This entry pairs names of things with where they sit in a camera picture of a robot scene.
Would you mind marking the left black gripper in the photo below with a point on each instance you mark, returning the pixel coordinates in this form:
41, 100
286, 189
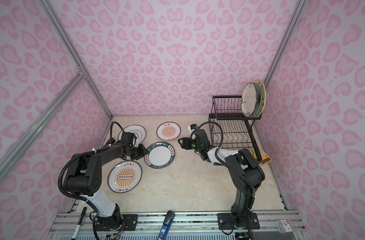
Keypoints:
143, 151

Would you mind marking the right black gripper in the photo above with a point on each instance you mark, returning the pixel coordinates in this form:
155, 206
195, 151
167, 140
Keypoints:
185, 140

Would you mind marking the small orange sunburst plate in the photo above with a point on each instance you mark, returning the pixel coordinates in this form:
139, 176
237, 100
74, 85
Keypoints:
168, 131

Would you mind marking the green rim lettered plate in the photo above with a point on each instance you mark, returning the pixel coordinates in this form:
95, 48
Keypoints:
160, 155

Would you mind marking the cream floral branch plate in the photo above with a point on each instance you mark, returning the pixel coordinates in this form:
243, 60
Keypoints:
248, 100

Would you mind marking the star and cat plate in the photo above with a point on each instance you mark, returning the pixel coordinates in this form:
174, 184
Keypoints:
263, 101

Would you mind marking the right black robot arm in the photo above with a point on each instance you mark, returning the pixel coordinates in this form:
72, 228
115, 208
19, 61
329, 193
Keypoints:
245, 172

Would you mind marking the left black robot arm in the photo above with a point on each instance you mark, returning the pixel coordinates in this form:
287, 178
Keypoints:
81, 179

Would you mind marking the yellow black object behind rack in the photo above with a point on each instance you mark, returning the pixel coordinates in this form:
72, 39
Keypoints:
265, 159

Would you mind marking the white plate grey cloud outline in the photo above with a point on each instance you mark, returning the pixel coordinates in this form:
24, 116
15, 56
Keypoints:
138, 131

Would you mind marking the large orange sunburst plate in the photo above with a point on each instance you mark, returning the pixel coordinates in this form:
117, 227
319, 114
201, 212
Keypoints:
124, 177

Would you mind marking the black marker pen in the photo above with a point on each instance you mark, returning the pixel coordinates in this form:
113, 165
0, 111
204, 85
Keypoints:
78, 226

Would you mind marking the white label with red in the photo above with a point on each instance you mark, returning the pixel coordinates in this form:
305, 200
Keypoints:
283, 226

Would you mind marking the black wire dish rack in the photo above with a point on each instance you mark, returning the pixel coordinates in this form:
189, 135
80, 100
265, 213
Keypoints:
231, 124

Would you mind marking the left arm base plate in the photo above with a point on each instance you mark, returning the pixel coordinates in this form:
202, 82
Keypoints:
128, 223

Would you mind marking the blue handled tool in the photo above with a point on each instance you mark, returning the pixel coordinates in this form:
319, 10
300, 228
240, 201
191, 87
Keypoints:
168, 220

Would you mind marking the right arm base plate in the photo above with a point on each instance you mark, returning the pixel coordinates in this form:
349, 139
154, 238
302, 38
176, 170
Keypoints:
228, 221

